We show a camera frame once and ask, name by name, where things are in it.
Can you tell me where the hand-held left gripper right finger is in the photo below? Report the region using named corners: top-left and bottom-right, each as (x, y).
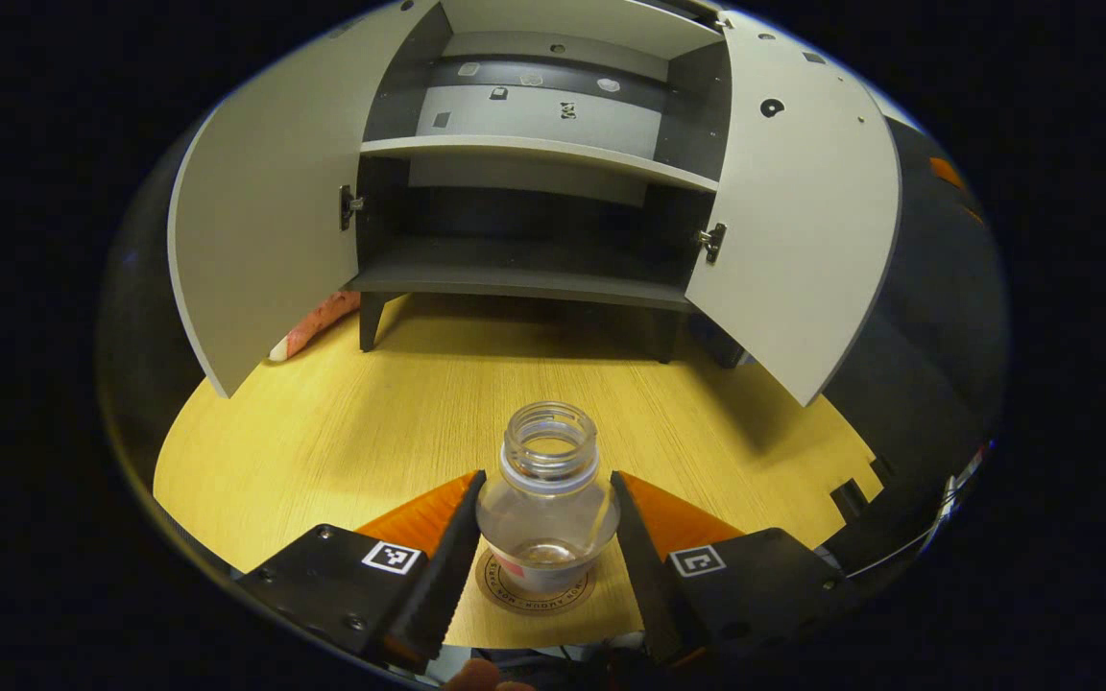
top-left (609, 470), bottom-right (861, 670)

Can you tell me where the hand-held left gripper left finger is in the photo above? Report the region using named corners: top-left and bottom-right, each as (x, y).
top-left (236, 469), bottom-right (488, 673)

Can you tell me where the round brown coaster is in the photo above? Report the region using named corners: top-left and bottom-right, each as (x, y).
top-left (476, 547), bottom-right (598, 617)

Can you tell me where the clear plastic bottle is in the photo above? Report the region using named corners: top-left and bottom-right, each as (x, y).
top-left (474, 401), bottom-right (623, 594)

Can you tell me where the grey cabinet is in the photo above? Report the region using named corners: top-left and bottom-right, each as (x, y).
top-left (340, 0), bottom-right (736, 366)

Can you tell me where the grey door with cat sticker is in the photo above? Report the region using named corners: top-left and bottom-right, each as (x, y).
top-left (685, 10), bottom-right (902, 407)

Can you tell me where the grey door with phone sticker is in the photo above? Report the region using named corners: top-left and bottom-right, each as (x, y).
top-left (167, 0), bottom-right (444, 399)

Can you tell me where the white cabinet shelf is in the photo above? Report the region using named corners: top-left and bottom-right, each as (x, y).
top-left (359, 134), bottom-right (720, 193)
top-left (438, 0), bottom-right (727, 60)

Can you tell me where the pink patterned object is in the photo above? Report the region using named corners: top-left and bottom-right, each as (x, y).
top-left (268, 291), bottom-right (362, 363)

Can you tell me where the black backdrop cloth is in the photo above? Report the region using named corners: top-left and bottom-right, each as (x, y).
top-left (822, 115), bottom-right (1013, 577)
top-left (97, 125), bottom-right (228, 481)

